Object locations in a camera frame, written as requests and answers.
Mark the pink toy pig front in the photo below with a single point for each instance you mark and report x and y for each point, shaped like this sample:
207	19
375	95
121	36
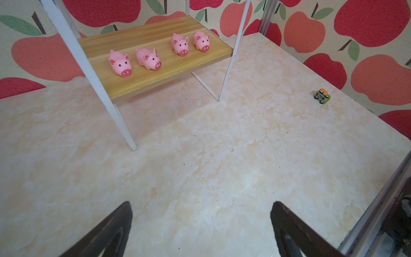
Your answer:
201	41

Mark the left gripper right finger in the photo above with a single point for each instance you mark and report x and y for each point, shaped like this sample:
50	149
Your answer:
295	238

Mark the green orange toy car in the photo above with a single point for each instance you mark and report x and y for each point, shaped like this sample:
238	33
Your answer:
322	96

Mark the wooden two-tier shelf white frame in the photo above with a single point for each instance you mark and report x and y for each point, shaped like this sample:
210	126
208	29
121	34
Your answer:
91	54

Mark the right aluminium frame post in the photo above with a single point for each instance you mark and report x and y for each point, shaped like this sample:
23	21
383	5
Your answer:
269	10

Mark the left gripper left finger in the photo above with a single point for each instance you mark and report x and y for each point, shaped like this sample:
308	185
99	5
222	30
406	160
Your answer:
108	239

